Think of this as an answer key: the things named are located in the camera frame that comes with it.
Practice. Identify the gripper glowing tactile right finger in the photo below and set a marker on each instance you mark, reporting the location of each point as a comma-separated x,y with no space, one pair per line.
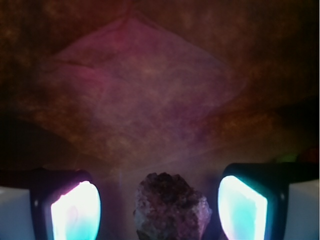
270,201

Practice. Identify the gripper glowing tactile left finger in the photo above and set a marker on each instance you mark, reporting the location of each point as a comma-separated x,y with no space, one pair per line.
42,204

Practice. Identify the dark brown rock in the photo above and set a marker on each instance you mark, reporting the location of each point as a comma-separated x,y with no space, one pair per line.
168,208

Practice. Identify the brown paper lined box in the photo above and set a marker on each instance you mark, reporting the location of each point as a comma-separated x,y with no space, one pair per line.
123,88

